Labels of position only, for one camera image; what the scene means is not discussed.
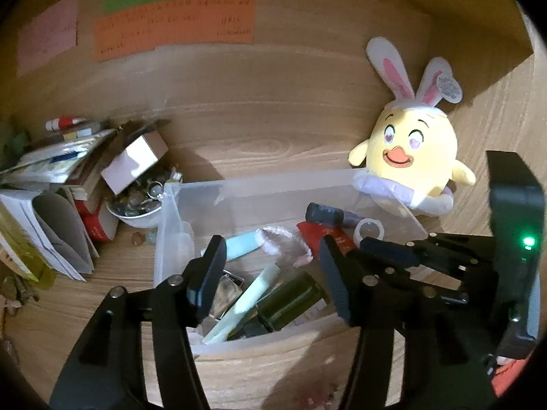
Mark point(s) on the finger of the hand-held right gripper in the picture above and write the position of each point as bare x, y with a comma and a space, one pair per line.
384, 246
431, 284

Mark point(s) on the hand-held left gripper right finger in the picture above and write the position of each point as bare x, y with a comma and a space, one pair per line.
337, 282

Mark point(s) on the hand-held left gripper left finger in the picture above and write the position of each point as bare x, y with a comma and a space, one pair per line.
199, 299

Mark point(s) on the white tape roll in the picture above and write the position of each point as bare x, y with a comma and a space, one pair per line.
369, 228

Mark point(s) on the pale green tube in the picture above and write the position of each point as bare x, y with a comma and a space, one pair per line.
248, 303

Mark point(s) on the light blue bottle white cap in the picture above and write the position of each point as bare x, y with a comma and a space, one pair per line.
241, 245

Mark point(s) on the clear plastic bin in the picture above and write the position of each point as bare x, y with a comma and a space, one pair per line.
256, 196

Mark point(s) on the dark green glass bottle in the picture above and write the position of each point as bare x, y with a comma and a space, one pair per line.
290, 299

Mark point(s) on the red box gold label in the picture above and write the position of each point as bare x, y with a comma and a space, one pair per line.
316, 235

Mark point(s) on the dark capped purple tube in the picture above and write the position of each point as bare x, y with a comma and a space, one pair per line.
329, 213

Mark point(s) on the yellow chick plush bunny ears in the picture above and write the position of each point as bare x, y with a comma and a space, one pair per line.
410, 149

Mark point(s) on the white bowl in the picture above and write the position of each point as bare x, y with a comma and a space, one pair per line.
136, 215

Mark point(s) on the red book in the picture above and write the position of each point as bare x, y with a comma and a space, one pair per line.
100, 224

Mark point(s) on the red cloth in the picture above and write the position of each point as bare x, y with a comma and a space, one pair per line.
513, 378

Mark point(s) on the white cardboard box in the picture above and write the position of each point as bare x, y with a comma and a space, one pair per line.
132, 162

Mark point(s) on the white paper stack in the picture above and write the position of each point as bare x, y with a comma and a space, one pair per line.
47, 230

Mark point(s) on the yellow green bottle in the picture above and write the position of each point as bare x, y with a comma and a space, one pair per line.
30, 264

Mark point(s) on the red white glue stick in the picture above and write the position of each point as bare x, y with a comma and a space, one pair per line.
64, 124

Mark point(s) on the orange sticky note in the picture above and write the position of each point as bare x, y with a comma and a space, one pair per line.
171, 27

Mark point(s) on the pink sticky note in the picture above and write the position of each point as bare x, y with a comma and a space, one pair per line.
47, 34

